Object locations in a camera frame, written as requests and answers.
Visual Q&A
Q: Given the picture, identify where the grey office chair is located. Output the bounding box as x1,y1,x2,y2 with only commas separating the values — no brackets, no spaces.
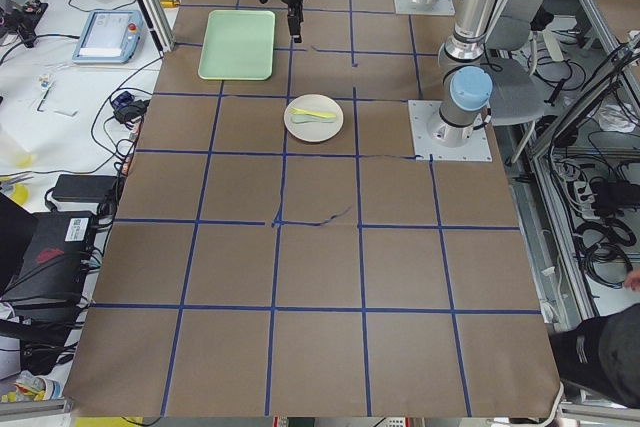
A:
485,0,554,126

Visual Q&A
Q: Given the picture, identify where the near blue teach pendant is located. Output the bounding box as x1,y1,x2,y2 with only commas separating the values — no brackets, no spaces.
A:
72,10,144,64

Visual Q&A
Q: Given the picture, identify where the white round plate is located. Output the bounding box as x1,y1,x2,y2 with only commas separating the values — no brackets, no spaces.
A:
283,94,344,143

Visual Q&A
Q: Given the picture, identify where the pale green plastic spoon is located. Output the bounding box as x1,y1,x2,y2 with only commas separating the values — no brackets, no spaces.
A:
290,115,337,124

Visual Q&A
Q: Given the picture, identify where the yellow plastic fork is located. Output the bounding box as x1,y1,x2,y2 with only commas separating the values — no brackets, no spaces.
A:
291,108,337,119

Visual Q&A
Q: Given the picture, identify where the light green tray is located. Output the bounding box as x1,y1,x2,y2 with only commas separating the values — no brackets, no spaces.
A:
198,10,276,81

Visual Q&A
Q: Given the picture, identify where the black laptop computer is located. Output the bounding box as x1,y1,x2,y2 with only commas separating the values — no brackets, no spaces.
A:
1,195,97,305

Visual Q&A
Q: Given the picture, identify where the person in black clothes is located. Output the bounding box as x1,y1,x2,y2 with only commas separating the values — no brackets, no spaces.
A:
549,303,639,409

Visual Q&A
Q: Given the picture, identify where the black power adapter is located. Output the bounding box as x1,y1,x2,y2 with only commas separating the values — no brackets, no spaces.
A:
51,174,117,203

